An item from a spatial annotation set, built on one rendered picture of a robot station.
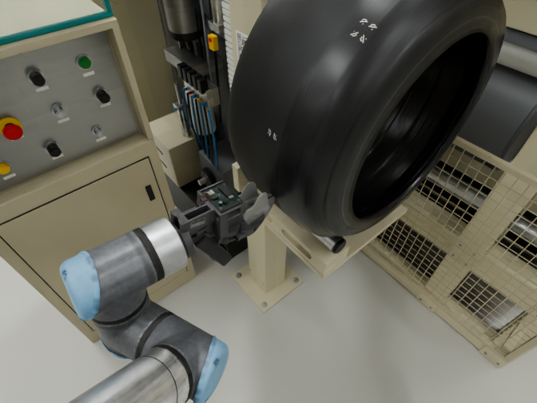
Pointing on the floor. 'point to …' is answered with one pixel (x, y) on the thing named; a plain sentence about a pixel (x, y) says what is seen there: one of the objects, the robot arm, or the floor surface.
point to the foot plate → (264, 301)
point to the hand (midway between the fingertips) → (268, 201)
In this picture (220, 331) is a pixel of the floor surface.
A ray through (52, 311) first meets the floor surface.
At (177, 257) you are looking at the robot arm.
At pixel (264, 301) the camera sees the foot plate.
